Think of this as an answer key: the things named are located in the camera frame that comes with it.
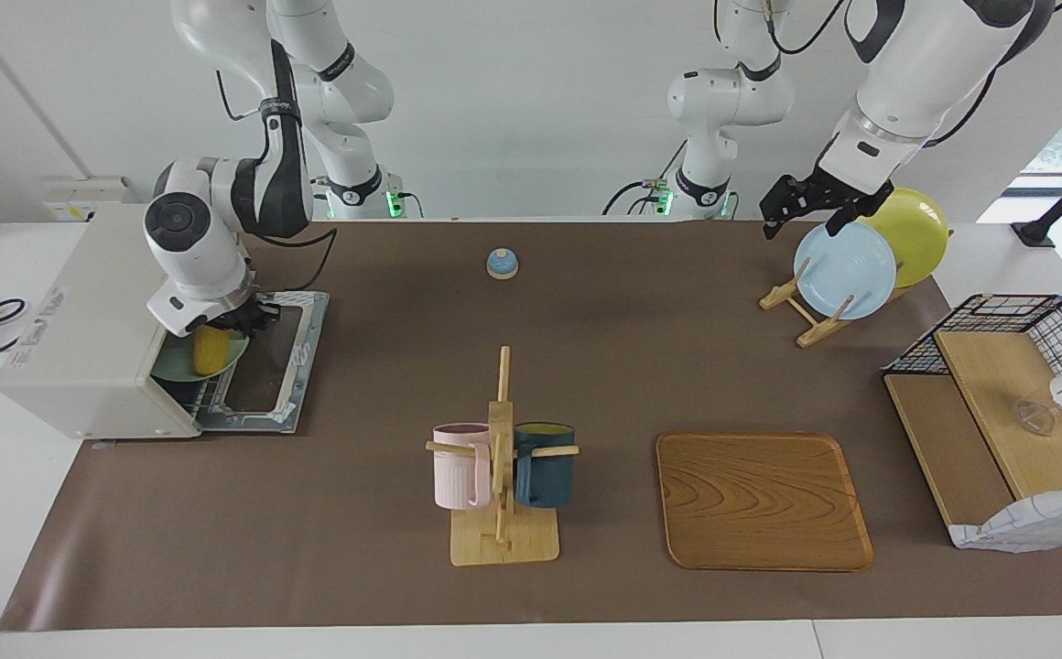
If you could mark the dark blue mug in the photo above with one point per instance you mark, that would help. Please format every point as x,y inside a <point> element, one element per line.
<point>545,476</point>

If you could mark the brown table mat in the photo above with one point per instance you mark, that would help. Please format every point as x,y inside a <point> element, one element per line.
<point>586,366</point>

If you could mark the pale green plate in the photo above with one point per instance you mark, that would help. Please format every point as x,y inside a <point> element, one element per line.
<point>169,366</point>

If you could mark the beige toaster oven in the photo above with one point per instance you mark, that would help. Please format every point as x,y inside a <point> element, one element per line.
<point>82,320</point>

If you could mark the wooden mug tree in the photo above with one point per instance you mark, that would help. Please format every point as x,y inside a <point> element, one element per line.
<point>503,545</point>

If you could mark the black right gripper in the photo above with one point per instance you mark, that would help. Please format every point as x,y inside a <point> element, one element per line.
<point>252,318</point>

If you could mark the small blue round bell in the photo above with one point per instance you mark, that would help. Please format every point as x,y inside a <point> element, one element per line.
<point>503,265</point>

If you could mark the pink mug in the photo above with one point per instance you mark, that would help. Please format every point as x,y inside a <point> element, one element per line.
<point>458,471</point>

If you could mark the wooden plate rack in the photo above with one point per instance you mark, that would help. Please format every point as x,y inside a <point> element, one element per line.
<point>815,334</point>

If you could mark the white checked cloth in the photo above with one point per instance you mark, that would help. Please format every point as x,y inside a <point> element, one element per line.
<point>1034,522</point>

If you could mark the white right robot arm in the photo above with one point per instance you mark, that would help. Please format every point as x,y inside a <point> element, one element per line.
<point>192,238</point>

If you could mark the clear glass cup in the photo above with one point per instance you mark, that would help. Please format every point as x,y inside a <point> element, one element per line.
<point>1034,418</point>

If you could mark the brown wooden tray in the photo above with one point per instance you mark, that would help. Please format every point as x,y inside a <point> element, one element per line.
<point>760,503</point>

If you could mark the light blue plate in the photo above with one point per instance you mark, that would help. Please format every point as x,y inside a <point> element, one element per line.
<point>842,275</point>

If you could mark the yellow plate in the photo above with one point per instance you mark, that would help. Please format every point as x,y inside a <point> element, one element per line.
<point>915,229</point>

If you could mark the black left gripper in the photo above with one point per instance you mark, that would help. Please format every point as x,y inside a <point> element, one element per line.
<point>838,190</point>

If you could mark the yellow corn cob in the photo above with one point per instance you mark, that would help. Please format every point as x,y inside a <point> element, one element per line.
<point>211,352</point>

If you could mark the white wall outlet box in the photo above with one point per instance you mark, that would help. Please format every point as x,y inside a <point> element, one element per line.
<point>82,197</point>

